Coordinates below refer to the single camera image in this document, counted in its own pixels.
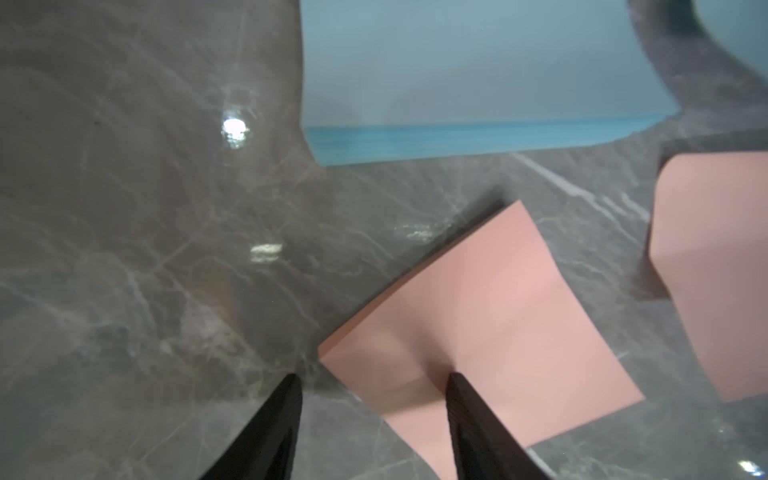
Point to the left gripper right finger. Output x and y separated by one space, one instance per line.
483 448

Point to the pink memo pad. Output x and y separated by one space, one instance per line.
494 307

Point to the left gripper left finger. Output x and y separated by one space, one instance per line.
266 447

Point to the blue memo pad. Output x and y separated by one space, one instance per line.
399 80

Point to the torn blue memo page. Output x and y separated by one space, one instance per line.
739 26

